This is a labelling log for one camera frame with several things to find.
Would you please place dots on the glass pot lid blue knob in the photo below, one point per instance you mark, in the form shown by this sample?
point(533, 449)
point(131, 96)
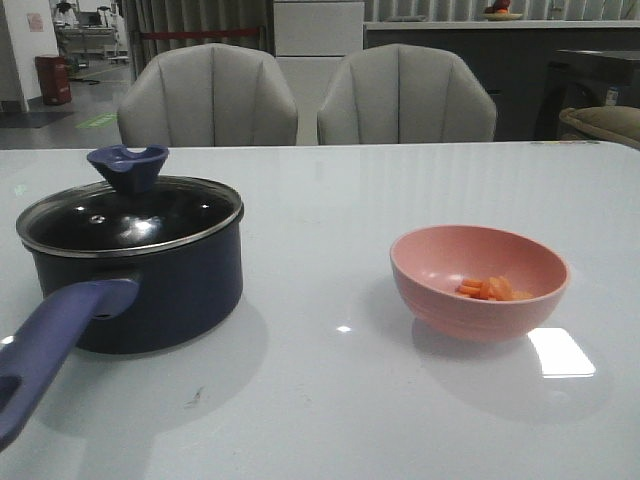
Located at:
point(134, 210)

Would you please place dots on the fruit plate on counter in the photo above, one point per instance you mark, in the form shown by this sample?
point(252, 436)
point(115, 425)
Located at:
point(499, 10)

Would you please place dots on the white cabinet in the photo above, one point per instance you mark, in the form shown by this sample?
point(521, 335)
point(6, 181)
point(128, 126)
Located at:
point(310, 39)

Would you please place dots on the dark grey sideboard counter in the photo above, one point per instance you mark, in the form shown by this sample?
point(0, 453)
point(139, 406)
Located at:
point(509, 57)

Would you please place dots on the orange ham slices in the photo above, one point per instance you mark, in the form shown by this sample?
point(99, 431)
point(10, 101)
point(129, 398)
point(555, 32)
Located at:
point(491, 289)

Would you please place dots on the red trash bin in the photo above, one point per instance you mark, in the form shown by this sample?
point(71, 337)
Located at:
point(53, 79)

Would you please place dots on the pink plastic bowl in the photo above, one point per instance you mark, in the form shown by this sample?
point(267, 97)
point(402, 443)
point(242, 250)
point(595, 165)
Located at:
point(429, 263)

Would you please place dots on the dark blue saucepan purple handle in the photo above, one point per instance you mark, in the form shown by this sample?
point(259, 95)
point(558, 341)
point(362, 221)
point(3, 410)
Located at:
point(121, 305)

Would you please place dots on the beige sofa cushion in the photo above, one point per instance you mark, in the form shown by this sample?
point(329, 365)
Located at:
point(616, 124)

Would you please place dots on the red barrier belt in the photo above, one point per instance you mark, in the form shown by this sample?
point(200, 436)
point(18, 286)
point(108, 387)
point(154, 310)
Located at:
point(199, 35)

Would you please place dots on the left grey upholstered chair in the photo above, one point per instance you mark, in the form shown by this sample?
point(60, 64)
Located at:
point(212, 95)

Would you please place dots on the right grey upholstered chair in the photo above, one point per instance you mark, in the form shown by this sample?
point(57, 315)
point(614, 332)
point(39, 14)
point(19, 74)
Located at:
point(401, 94)

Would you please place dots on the grey upholstered chair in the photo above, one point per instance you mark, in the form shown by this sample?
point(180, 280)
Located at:
point(212, 95)
point(401, 94)

